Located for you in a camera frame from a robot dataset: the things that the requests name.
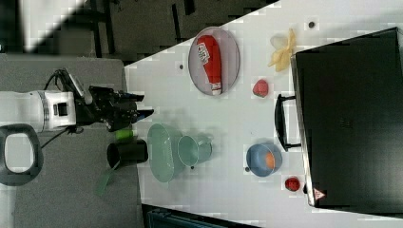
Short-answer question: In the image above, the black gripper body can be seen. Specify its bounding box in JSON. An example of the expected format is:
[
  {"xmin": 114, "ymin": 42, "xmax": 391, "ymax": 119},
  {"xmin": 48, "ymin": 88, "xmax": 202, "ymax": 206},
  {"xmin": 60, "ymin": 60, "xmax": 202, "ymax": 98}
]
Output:
[{"xmin": 75, "ymin": 85, "xmax": 137, "ymax": 132}]

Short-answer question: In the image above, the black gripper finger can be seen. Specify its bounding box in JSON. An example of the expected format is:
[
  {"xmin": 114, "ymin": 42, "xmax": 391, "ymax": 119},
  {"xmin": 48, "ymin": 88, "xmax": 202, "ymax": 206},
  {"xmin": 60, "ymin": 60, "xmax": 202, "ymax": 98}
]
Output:
[
  {"xmin": 136, "ymin": 109, "xmax": 154, "ymax": 122},
  {"xmin": 123, "ymin": 92, "xmax": 144, "ymax": 102}
]

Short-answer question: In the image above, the green plastic strainer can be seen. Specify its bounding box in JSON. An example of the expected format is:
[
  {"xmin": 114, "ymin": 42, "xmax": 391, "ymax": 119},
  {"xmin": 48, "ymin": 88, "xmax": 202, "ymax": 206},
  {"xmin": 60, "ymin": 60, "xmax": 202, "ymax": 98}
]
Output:
[{"xmin": 147, "ymin": 123, "xmax": 184, "ymax": 183}]

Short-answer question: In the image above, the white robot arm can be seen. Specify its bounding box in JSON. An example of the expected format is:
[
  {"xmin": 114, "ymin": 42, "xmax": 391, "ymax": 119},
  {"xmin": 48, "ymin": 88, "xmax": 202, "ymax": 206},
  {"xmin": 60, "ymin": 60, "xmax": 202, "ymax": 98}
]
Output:
[{"xmin": 1, "ymin": 86, "xmax": 154, "ymax": 186}]

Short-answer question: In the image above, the black cylindrical container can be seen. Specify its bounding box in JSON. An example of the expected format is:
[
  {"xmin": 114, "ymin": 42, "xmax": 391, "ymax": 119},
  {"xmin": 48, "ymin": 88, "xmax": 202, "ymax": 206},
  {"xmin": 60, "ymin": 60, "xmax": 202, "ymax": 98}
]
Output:
[{"xmin": 106, "ymin": 140, "xmax": 148, "ymax": 169}]

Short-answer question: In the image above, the green plastic cup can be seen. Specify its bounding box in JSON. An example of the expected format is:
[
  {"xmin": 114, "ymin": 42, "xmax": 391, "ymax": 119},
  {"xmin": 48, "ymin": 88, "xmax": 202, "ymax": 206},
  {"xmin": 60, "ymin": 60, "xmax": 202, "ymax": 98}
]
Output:
[{"xmin": 178, "ymin": 135, "xmax": 212, "ymax": 167}]

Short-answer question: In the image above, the green plastic spatula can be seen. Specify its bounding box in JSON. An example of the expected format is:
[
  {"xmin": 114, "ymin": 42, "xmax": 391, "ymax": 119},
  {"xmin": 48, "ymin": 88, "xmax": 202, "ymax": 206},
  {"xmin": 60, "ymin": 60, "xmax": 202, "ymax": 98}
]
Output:
[{"xmin": 95, "ymin": 161, "xmax": 120, "ymax": 196}]

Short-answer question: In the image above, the red ketchup bottle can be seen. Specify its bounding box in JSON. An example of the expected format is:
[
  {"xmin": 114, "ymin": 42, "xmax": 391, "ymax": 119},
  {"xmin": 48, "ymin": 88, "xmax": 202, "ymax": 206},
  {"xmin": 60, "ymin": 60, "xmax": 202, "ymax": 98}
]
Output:
[{"xmin": 197, "ymin": 35, "xmax": 221, "ymax": 96}]

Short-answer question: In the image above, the grey round plate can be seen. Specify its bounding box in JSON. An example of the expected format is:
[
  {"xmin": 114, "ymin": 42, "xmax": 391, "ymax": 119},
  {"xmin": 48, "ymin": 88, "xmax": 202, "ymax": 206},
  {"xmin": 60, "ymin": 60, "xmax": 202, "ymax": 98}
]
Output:
[{"xmin": 188, "ymin": 27, "xmax": 240, "ymax": 96}]

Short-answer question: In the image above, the blue bowl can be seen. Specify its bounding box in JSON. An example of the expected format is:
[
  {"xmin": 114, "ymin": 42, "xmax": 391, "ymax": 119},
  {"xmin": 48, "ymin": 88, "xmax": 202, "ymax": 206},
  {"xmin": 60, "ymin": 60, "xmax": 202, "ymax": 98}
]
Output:
[{"xmin": 246, "ymin": 142, "xmax": 282, "ymax": 178}]

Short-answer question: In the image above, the toy strawberry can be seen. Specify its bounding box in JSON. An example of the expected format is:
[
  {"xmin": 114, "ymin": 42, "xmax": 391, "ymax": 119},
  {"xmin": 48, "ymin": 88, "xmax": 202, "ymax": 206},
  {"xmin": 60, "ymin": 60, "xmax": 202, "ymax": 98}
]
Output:
[{"xmin": 253, "ymin": 79, "xmax": 269, "ymax": 98}]

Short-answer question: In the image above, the orange toy fruit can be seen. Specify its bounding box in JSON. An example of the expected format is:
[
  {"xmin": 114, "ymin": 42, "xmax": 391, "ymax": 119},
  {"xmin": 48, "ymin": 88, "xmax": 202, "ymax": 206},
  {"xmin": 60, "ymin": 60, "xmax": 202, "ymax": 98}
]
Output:
[{"xmin": 265, "ymin": 152, "xmax": 276, "ymax": 169}]

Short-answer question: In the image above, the peeled toy banana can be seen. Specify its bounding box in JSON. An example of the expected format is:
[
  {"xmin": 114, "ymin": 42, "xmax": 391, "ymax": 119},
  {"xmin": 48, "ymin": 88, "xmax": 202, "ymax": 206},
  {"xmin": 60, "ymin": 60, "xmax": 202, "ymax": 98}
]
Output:
[{"xmin": 268, "ymin": 28, "xmax": 297, "ymax": 72}]

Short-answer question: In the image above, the black toaster oven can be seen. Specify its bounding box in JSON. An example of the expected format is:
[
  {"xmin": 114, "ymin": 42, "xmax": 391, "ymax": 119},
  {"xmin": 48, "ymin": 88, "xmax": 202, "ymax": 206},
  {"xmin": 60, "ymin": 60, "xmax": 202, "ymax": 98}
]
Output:
[{"xmin": 291, "ymin": 28, "xmax": 403, "ymax": 218}]

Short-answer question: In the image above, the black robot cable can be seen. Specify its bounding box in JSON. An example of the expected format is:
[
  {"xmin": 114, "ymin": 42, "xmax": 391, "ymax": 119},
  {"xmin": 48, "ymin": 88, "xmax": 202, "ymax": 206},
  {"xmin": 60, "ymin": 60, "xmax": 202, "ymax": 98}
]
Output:
[{"xmin": 40, "ymin": 67, "xmax": 84, "ymax": 150}]

